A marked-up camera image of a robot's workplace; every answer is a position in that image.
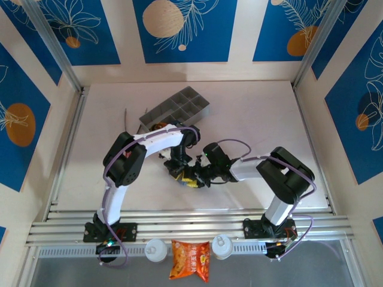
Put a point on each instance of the red chopsticks pair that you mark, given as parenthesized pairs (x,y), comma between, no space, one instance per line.
(126,119)

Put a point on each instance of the black controller box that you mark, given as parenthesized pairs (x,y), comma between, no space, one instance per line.
(278,249)
(104,247)

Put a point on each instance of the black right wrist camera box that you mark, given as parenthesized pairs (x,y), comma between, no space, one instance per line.
(215,154)

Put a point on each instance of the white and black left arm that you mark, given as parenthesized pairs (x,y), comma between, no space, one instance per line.
(158,140)

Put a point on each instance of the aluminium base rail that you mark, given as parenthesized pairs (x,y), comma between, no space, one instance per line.
(185,221)

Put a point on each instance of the grey compartment organizer tray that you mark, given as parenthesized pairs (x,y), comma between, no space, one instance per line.
(191,104)

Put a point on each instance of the white round plastic jar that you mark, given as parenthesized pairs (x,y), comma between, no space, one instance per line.
(155,249)

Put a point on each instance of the aluminium frame post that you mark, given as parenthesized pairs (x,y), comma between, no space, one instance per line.
(57,51)
(314,51)

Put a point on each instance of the orange snack bag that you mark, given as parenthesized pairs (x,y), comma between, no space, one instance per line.
(188,260)

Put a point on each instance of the white pull-tab can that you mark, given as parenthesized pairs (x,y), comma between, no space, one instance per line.
(223,246)

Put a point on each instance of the aluminium side rail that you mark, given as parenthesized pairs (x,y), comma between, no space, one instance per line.
(71,134)

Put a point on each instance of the brown item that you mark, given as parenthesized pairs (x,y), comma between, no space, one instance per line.
(157,127)

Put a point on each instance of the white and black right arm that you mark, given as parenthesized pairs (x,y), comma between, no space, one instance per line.
(251,169)

